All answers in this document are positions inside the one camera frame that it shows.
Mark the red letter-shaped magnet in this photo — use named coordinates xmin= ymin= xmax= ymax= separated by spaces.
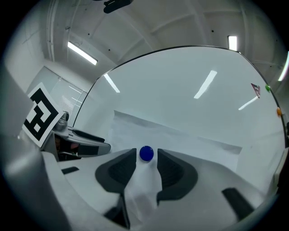
xmin=250 ymin=83 xmax=261 ymax=99

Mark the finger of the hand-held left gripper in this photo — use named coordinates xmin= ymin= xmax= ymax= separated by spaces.
xmin=77 ymin=141 xmax=112 ymax=158
xmin=67 ymin=126 xmax=106 ymax=143

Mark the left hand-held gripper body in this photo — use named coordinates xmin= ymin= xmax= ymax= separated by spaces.
xmin=22 ymin=82 xmax=80 ymax=162

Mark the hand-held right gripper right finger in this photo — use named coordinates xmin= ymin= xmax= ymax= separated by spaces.
xmin=155 ymin=148 xmax=273 ymax=231

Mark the round blue magnet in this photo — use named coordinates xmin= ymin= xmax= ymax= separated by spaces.
xmin=139 ymin=145 xmax=155 ymax=162

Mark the black ceiling device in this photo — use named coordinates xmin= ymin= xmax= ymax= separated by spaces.
xmin=103 ymin=0 xmax=133 ymax=14

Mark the large white whiteboard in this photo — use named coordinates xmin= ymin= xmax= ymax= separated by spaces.
xmin=73 ymin=45 xmax=287 ymax=199

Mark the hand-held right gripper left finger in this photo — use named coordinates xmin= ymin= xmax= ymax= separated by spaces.
xmin=41 ymin=148 xmax=138 ymax=230

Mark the white paper sheet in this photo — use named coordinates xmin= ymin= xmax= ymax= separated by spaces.
xmin=107 ymin=110 xmax=244 ymax=226

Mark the long ceiling light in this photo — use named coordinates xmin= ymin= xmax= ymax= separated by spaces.
xmin=228 ymin=35 xmax=238 ymax=51
xmin=67 ymin=41 xmax=99 ymax=66
xmin=278 ymin=51 xmax=289 ymax=82

